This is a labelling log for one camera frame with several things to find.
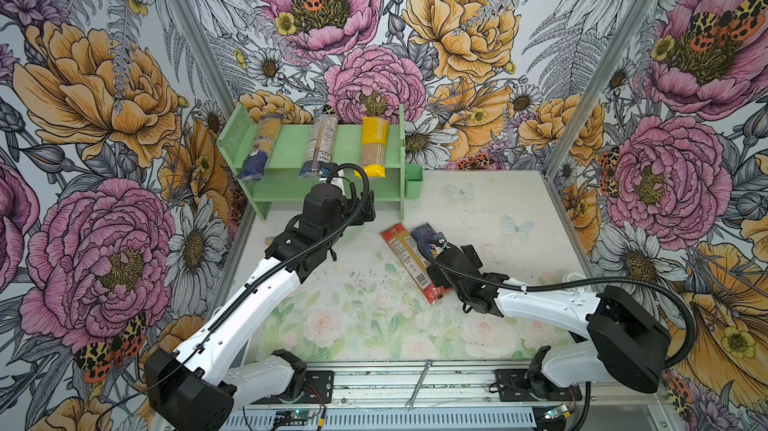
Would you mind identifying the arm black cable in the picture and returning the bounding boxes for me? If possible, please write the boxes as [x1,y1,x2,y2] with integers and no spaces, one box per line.
[419,238,697,431]
[95,162,372,426]

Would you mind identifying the metal rod on rail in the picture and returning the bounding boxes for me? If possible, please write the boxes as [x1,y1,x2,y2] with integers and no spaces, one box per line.
[405,360,434,410]

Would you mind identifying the spaghetti bag with white label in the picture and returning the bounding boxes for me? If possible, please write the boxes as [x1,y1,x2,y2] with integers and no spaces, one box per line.
[299,114,339,178]

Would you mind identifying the yellow spaghetti bag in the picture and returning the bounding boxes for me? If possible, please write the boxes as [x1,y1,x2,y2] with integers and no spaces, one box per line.
[361,116,390,178]

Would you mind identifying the green wooden shelf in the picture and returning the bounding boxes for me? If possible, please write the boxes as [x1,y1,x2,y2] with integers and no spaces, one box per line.
[217,104,406,220]

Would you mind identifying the small board right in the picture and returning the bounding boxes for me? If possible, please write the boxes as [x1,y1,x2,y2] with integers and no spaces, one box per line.
[542,404,571,420]

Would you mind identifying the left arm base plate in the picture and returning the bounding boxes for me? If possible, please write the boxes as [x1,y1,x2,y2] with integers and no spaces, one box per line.
[253,370,335,405]

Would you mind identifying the green circuit board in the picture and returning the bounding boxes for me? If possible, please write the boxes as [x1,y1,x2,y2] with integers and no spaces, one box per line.
[272,409,320,430]

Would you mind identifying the spaghetti bag with blue end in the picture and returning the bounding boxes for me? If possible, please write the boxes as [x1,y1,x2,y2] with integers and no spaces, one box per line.
[237,114,283,181]

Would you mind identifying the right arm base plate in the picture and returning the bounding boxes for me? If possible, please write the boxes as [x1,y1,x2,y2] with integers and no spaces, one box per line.
[488,368,582,402]

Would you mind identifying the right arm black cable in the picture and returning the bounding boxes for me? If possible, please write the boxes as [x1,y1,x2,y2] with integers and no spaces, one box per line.
[419,238,697,431]

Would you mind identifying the green cup on shelf side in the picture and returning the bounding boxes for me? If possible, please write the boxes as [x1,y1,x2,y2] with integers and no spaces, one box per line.
[404,164,424,200]

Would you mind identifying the red spaghetti bag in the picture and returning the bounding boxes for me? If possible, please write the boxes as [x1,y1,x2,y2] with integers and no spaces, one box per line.
[380,223,450,304]

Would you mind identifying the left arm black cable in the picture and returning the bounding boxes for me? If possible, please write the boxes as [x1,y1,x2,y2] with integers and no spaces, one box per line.
[95,162,372,426]

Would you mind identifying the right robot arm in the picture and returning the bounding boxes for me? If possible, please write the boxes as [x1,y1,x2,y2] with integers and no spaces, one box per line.
[419,243,671,399]

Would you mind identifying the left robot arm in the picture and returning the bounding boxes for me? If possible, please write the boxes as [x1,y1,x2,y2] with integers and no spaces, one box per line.
[144,182,375,430]

